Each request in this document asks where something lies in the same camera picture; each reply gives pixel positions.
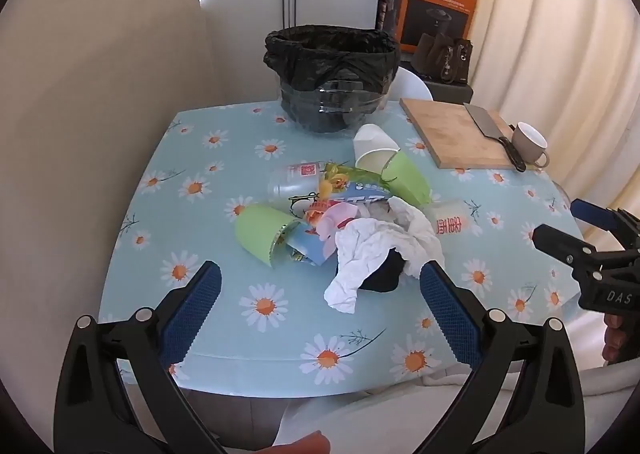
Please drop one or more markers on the cream curtain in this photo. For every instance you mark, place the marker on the cream curtain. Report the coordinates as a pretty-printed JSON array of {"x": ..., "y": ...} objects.
[{"x": 550, "y": 34}]

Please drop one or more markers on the person's left hand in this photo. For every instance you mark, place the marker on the person's left hand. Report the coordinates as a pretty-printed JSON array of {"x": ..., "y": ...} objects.
[{"x": 305, "y": 445}]

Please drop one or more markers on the daisy print tablecloth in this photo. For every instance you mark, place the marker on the daisy print tablecloth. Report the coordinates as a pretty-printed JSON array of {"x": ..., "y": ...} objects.
[{"x": 200, "y": 244}]

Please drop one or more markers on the brown mug white inside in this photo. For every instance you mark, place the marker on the brown mug white inside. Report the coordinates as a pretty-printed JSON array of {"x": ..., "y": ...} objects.
[{"x": 530, "y": 144}]

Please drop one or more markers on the white paper cup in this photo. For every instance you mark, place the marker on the white paper cup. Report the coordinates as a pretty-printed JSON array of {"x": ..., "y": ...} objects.
[{"x": 372, "y": 141}]

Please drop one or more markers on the green paper cup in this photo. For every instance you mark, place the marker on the green paper cup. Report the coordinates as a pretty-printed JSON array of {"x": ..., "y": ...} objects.
[
  {"x": 410, "y": 179},
  {"x": 260, "y": 229}
]

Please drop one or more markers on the black sock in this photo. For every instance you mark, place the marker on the black sock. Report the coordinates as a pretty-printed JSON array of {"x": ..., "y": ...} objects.
[{"x": 382, "y": 271}]

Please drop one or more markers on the white chair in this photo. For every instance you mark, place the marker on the white chair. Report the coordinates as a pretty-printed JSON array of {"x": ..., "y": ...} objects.
[{"x": 412, "y": 84}]

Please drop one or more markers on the clear plastic bottle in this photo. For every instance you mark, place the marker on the clear plastic bottle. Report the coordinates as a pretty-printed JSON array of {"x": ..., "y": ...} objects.
[{"x": 295, "y": 179}]

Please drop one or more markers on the yellow green snack wrapper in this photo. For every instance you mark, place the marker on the yellow green snack wrapper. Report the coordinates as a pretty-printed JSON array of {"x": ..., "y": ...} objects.
[{"x": 332, "y": 179}]

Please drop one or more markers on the colourful snack packet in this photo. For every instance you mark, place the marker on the colourful snack packet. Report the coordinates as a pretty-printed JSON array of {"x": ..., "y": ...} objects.
[{"x": 310, "y": 246}]

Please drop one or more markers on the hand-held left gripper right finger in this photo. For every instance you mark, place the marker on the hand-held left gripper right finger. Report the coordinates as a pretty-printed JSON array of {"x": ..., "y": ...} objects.
[{"x": 450, "y": 314}]

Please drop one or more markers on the wooden cutting board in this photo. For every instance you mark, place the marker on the wooden cutting board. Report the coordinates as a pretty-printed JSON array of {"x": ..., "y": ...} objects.
[{"x": 450, "y": 134}]

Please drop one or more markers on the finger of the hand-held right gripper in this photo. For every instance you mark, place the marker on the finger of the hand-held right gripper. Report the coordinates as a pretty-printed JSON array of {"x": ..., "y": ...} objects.
[
  {"x": 560, "y": 241},
  {"x": 592, "y": 211}
]

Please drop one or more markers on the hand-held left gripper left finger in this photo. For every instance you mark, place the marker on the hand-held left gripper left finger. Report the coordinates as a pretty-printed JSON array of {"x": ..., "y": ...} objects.
[{"x": 192, "y": 314}]

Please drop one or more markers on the clear plastic waste bin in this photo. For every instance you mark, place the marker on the clear plastic waste bin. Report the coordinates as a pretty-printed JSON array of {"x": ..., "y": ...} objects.
[{"x": 330, "y": 104}]

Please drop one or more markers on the black low cabinet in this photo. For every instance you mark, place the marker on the black low cabinet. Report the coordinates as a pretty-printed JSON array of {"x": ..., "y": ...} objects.
[{"x": 450, "y": 91}]

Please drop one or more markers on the brown handbag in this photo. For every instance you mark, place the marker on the brown handbag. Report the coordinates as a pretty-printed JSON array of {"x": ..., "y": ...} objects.
[{"x": 440, "y": 59}]

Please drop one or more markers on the clear plastic cup red print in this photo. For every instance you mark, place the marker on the clear plastic cup red print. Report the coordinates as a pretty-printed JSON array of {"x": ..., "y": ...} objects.
[{"x": 452, "y": 221}]

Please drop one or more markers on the person's right hand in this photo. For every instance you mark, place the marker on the person's right hand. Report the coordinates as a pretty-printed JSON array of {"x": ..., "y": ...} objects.
[{"x": 617, "y": 339}]

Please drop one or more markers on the white tissue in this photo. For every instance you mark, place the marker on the white tissue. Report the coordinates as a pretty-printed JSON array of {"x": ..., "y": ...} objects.
[{"x": 365, "y": 244}]

